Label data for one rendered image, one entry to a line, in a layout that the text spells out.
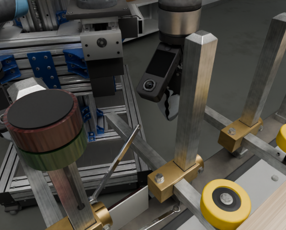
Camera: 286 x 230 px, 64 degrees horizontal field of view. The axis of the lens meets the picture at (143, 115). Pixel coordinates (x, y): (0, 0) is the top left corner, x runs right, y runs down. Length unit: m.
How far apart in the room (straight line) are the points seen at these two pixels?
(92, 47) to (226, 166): 0.58
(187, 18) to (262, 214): 0.34
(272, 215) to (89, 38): 0.68
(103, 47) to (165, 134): 1.12
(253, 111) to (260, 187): 0.28
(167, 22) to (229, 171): 0.48
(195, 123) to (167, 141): 1.32
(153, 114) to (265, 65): 1.47
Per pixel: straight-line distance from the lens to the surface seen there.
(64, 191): 0.34
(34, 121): 0.20
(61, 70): 1.02
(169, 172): 0.53
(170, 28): 0.42
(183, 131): 0.46
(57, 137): 0.20
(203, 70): 0.38
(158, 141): 1.75
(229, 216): 0.42
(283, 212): 0.46
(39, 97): 0.22
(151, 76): 0.42
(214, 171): 0.73
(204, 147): 1.75
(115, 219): 0.57
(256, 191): 0.83
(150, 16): 3.86
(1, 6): 0.68
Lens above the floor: 1.27
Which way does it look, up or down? 40 degrees down
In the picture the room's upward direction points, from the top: 2 degrees counter-clockwise
